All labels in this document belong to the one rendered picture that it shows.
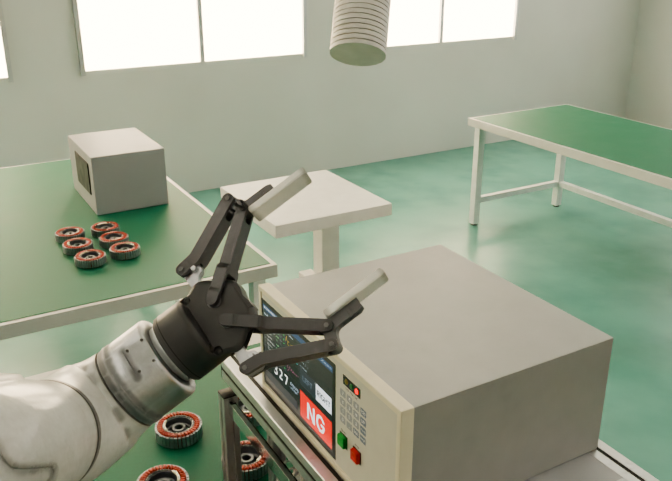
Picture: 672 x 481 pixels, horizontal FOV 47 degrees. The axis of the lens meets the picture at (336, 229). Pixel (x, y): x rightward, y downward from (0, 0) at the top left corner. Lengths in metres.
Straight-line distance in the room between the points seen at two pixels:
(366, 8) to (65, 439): 1.73
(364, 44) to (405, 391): 1.30
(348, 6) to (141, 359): 1.60
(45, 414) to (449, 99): 6.65
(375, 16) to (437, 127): 4.98
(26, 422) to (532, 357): 0.74
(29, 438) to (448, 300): 0.82
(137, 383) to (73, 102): 5.01
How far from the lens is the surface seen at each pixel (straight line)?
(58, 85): 5.67
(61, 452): 0.65
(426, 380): 1.07
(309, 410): 1.26
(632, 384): 3.75
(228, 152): 6.13
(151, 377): 0.75
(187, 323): 0.75
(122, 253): 2.95
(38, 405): 0.65
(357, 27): 2.17
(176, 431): 1.93
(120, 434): 0.77
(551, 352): 1.17
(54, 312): 2.64
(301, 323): 0.74
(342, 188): 2.19
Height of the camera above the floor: 1.88
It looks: 21 degrees down
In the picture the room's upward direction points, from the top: straight up
